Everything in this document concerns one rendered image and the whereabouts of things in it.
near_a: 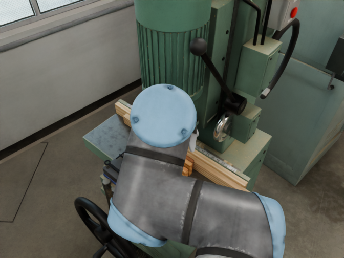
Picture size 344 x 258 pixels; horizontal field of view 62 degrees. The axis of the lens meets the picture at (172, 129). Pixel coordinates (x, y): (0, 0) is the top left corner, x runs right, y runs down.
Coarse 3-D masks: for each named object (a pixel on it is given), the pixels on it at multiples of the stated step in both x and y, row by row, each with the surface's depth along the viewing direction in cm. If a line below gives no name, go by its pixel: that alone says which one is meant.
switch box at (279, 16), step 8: (272, 0) 78; (280, 0) 77; (288, 0) 76; (272, 8) 79; (280, 8) 78; (288, 8) 77; (264, 16) 82; (272, 16) 81; (280, 16) 79; (288, 16) 81; (272, 24) 82; (280, 24) 81
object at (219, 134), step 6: (228, 114) 93; (222, 120) 92; (228, 120) 95; (216, 126) 93; (222, 126) 93; (228, 126) 96; (216, 132) 94; (222, 132) 96; (228, 132) 101; (216, 138) 95; (222, 138) 98
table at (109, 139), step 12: (108, 120) 117; (120, 120) 117; (96, 132) 112; (108, 132) 112; (120, 132) 112; (96, 144) 108; (108, 144) 108; (120, 144) 108; (108, 156) 104; (204, 180) 97
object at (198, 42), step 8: (192, 40) 56; (200, 40) 55; (192, 48) 56; (200, 48) 55; (208, 56) 61; (208, 64) 63; (216, 72) 67; (224, 88) 76; (232, 96) 83; (240, 96) 89; (224, 104) 90; (232, 104) 88; (240, 104) 87; (232, 112) 90; (240, 112) 90
